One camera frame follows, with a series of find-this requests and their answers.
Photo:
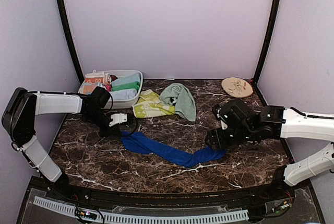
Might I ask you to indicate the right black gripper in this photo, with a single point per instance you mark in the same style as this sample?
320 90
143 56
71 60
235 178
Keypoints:
216 136

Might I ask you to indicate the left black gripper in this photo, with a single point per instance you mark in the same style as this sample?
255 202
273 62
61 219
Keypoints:
115 130

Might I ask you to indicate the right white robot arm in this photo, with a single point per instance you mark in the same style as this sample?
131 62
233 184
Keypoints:
239 124

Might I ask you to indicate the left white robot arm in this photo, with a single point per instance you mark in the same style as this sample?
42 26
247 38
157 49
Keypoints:
24 106

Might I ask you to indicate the orange blue rolled towel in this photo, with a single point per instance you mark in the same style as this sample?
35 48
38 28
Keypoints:
88 88

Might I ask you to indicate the pale blue rolled towel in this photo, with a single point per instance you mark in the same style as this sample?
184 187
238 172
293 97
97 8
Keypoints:
125 94

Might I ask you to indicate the white plastic basket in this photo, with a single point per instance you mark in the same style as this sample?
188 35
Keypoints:
126 103

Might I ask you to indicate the pink red rolled towel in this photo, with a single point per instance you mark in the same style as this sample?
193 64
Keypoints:
111 79

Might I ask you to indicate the orange patterned rolled towel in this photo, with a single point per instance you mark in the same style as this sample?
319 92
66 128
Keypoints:
94 77

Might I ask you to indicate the cream bird-pattern plate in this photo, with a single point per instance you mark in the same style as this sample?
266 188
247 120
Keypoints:
237 87

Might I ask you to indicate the green rolled towel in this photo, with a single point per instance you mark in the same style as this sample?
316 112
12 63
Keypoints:
132 85

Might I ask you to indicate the yellow-green patterned towel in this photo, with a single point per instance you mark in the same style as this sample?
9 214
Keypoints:
149 105

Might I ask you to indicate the light blue rolled towel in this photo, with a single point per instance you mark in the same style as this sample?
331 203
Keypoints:
125 80

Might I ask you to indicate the sage green towel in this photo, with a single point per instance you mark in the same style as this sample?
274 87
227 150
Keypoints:
180 96

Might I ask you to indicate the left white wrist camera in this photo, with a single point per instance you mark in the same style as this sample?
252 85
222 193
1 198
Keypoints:
117 118

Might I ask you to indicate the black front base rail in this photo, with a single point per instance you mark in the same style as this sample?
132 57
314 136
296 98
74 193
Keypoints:
88 197

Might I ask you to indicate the white slotted cable duct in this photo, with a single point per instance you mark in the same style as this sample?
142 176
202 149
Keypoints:
143 215

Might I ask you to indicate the left black frame post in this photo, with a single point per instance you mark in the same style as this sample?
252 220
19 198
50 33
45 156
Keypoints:
69 40

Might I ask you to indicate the black frame post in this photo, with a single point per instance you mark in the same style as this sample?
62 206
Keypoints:
69 40
267 40

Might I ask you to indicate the right black frame post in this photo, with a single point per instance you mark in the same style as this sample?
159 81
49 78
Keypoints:
267 40

